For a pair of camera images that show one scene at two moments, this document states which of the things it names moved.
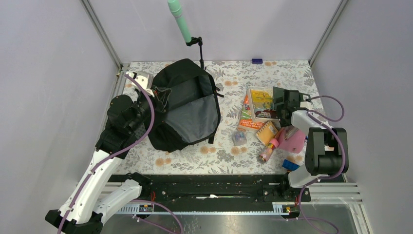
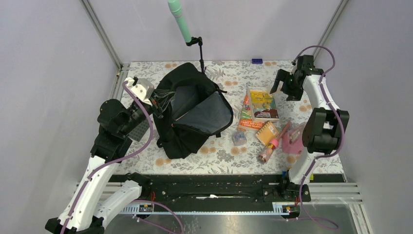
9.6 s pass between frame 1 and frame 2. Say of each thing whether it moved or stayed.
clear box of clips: stayed
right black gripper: moved
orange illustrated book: stayed
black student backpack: moved
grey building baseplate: stayed
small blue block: stayed
